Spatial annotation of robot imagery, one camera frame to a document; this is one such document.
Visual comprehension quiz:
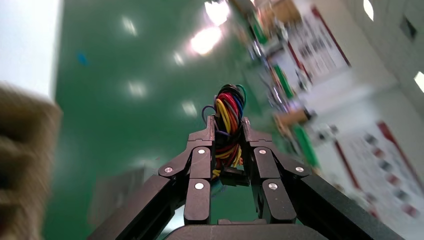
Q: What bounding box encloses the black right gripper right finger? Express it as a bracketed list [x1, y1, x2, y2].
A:
[241, 116, 403, 240]

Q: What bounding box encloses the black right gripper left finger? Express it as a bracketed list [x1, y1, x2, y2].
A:
[87, 115, 216, 240]

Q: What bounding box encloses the power supply with multicolour wires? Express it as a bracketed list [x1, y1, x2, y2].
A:
[201, 83, 251, 188]

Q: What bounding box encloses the distant workstation shelf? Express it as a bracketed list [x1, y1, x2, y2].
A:
[231, 0, 321, 170]

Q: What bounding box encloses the brown cardboard divider box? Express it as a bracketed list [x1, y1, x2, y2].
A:
[0, 82, 64, 240]

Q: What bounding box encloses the red-edged wall poster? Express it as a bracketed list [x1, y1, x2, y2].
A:
[288, 4, 352, 87]
[334, 120, 424, 220]

